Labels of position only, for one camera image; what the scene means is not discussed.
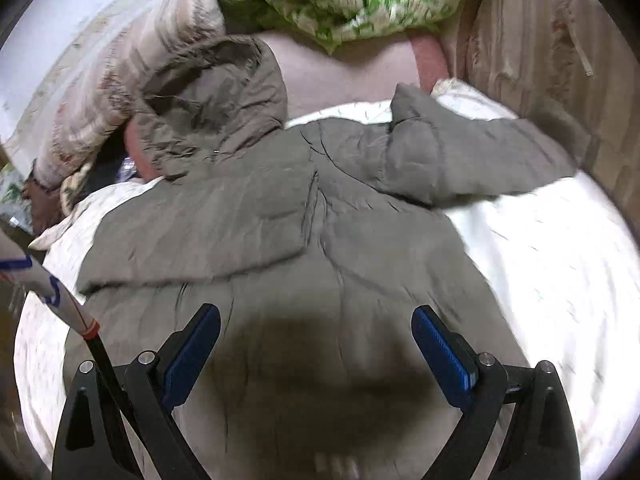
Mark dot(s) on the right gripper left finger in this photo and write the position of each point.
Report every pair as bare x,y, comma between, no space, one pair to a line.
104,401

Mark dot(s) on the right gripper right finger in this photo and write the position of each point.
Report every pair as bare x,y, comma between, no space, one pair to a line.
540,442

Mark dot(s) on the olive puffer jacket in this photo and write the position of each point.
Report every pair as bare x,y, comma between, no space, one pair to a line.
316,243

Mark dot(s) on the white sleeve with blue marks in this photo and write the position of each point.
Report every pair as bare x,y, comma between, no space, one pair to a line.
20,268

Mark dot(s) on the white patterned bed sheet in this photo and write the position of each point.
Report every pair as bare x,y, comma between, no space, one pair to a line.
560,260

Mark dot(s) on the brown cloth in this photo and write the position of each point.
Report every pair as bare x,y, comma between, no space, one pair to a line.
45,201

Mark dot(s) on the floral cream cloth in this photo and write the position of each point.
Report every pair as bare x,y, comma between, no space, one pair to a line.
72,186

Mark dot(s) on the striped beige pillow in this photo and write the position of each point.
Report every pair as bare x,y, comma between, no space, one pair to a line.
101,98

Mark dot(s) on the striped beige side cushion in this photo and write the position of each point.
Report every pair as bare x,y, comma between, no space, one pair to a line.
564,65

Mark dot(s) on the pink quilted mattress pad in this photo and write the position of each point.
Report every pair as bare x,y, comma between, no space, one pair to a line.
350,67

